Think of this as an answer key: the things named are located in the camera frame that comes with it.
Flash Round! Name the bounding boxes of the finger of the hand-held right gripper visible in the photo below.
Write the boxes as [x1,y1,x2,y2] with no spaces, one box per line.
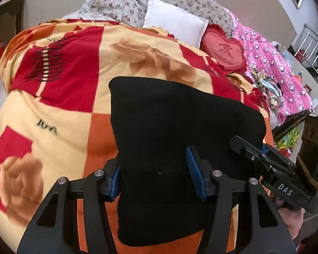
[261,142,298,176]
[229,135,272,172]

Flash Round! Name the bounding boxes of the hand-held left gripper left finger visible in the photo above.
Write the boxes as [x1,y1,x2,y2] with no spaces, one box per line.
[16,159,121,254]

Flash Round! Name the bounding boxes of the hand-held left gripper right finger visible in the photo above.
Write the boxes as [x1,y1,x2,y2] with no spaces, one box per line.
[185,146,297,254]

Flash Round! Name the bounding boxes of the black pants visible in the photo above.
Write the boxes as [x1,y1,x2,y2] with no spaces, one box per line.
[108,76,267,248]

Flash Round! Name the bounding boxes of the person's right hand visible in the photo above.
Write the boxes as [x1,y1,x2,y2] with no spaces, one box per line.
[278,206,306,246]

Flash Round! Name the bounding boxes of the green patterned bag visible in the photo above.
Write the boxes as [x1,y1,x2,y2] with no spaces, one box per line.
[277,127,300,149]

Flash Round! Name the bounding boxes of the colourful cloth pile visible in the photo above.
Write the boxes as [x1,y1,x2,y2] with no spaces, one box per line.
[245,65,284,112]

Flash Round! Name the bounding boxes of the pink printed blanket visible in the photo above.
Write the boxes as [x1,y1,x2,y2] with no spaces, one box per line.
[228,16,314,117]

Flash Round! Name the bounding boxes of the red yellow checkered blanket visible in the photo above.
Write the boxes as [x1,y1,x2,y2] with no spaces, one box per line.
[0,18,271,254]

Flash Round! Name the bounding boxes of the red heart-shaped cushion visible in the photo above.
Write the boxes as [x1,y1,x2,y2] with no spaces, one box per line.
[200,24,248,72]

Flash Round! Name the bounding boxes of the metal railing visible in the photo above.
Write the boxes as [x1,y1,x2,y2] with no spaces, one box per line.
[287,24,318,96]

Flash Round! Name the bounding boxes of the white pillow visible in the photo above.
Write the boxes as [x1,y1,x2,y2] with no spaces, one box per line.
[142,0,209,48]

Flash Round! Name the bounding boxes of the grey floral quilt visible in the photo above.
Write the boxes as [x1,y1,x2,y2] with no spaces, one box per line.
[61,0,237,39]

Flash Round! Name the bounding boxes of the dark wooden table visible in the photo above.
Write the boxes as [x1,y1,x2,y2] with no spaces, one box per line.
[0,0,25,48]

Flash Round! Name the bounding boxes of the dark wooden bed frame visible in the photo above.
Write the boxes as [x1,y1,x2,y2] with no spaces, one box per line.
[272,110,312,138]

